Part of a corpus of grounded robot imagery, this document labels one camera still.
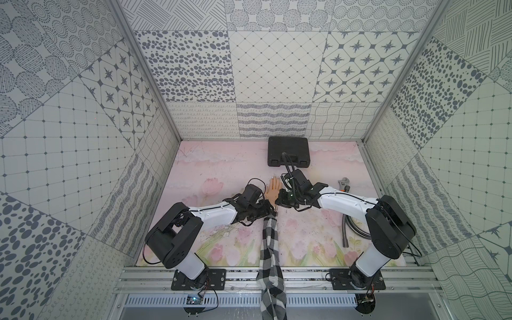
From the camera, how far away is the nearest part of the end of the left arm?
68cm

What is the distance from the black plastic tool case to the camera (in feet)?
3.51

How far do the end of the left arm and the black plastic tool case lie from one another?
11.1 inches
